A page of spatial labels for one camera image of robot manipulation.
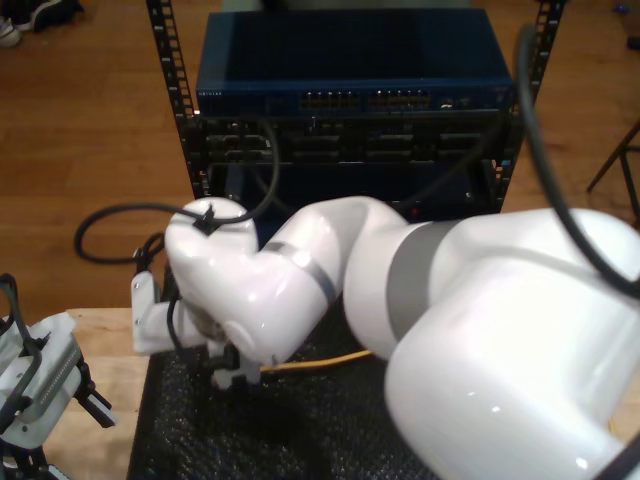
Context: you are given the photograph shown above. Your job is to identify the black rack server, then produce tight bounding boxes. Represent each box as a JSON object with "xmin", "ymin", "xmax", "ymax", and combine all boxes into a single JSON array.
[{"xmin": 199, "ymin": 115, "xmax": 516, "ymax": 164}]

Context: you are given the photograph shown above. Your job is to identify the black perforated rack rail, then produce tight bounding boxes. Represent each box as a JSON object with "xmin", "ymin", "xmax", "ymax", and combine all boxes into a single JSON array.
[
  {"xmin": 492, "ymin": 0, "xmax": 566, "ymax": 214},
  {"xmin": 145, "ymin": 0, "xmax": 209, "ymax": 201}
]

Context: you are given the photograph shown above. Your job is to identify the black textured mat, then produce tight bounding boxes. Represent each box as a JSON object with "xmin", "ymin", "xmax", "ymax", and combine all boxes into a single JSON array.
[{"xmin": 127, "ymin": 259, "xmax": 431, "ymax": 480}]

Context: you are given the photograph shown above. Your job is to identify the white sneaker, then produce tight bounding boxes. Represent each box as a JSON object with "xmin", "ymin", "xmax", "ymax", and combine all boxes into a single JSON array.
[{"xmin": 0, "ymin": 16, "xmax": 24, "ymax": 50}]

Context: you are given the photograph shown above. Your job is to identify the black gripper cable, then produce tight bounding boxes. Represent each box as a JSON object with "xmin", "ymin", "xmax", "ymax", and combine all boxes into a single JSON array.
[{"xmin": 0, "ymin": 272, "xmax": 46, "ymax": 416}]

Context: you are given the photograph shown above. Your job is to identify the yellow network cable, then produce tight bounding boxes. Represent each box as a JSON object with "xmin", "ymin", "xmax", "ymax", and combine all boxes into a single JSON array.
[{"xmin": 259, "ymin": 348, "xmax": 626, "ymax": 442}]

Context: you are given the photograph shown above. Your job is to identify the blue network switch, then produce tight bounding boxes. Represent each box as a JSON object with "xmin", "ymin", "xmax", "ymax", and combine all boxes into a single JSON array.
[{"xmin": 194, "ymin": 9, "xmax": 519, "ymax": 117}]

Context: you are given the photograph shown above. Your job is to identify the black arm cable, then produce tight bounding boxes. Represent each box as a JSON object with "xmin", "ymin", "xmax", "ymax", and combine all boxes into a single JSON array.
[{"xmin": 74, "ymin": 22, "xmax": 640, "ymax": 301}]

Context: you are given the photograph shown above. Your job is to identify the dark shoe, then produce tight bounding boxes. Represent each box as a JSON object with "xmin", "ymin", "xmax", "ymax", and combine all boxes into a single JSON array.
[{"xmin": 12, "ymin": 0, "xmax": 85, "ymax": 32}]

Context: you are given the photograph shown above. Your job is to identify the dark chair legs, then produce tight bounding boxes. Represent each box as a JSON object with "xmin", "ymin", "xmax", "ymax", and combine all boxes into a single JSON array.
[{"xmin": 587, "ymin": 117, "xmax": 640, "ymax": 224}]

